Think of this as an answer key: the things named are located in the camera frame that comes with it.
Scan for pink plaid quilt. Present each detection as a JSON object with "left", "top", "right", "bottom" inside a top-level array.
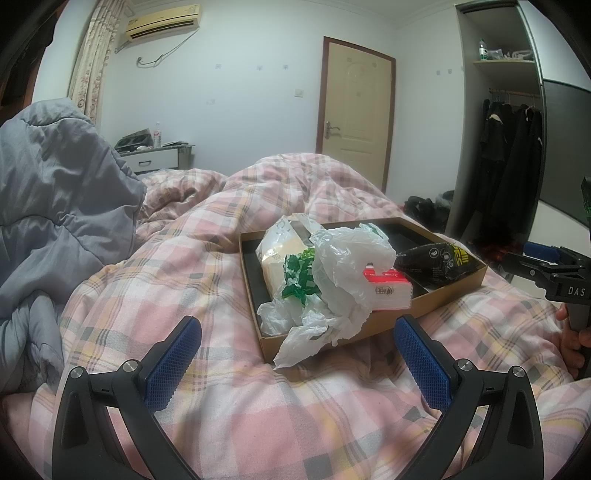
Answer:
[{"left": 4, "top": 152, "right": 591, "bottom": 480}]

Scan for brown cardboard box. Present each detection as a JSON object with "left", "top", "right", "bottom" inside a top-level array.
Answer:
[{"left": 239, "top": 216, "right": 489, "bottom": 364}]

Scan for floral curtain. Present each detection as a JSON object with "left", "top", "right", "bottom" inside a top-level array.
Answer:
[{"left": 68, "top": 0, "right": 134, "bottom": 125}]

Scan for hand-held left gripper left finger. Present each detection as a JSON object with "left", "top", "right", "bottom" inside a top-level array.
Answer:
[{"left": 52, "top": 316, "right": 203, "bottom": 480}]

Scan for hanging black clothes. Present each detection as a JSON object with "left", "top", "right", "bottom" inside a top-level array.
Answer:
[{"left": 478, "top": 97, "right": 544, "bottom": 241}]

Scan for black cup tray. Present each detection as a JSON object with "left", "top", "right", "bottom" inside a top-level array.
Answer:
[{"left": 115, "top": 129, "right": 153, "bottom": 152}]

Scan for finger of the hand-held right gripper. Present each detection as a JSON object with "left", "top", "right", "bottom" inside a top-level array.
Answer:
[
  {"left": 523, "top": 241, "right": 575, "bottom": 266},
  {"left": 501, "top": 252, "right": 555, "bottom": 284}
]

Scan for wardrobe with sliding door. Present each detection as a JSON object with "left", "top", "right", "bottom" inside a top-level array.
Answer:
[{"left": 445, "top": 0, "right": 591, "bottom": 259}]

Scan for grey quilt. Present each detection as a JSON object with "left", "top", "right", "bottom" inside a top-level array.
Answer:
[{"left": 0, "top": 97, "right": 148, "bottom": 393}]

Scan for black snack packet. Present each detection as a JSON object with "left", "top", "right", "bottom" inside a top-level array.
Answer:
[{"left": 393, "top": 242, "right": 476, "bottom": 291}]

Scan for red cloth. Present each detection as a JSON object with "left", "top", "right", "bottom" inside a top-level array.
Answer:
[{"left": 480, "top": 240, "right": 522, "bottom": 265}]

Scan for person's right hand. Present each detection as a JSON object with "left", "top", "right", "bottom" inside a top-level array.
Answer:
[{"left": 556, "top": 305, "right": 589, "bottom": 380}]

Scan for black bag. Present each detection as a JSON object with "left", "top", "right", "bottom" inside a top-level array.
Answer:
[{"left": 404, "top": 189, "right": 455, "bottom": 232}]

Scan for cream door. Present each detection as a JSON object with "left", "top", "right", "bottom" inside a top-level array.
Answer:
[{"left": 315, "top": 36, "right": 397, "bottom": 192}]

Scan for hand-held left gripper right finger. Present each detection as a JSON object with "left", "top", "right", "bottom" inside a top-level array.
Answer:
[{"left": 394, "top": 315, "right": 544, "bottom": 480}]

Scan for white nightstand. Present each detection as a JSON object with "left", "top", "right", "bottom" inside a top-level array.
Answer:
[{"left": 117, "top": 143, "right": 195, "bottom": 174}]

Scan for air conditioner cable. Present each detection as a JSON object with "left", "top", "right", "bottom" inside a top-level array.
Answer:
[{"left": 115, "top": 28, "right": 200, "bottom": 68}]

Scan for red tissue packet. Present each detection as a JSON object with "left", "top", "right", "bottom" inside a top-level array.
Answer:
[{"left": 363, "top": 264, "right": 413, "bottom": 315}]

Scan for white plastic bag green print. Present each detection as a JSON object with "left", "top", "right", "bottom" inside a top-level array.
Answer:
[{"left": 257, "top": 223, "right": 398, "bottom": 370}]

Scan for wall air conditioner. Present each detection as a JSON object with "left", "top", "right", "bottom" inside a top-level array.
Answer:
[{"left": 124, "top": 4, "right": 203, "bottom": 41}]

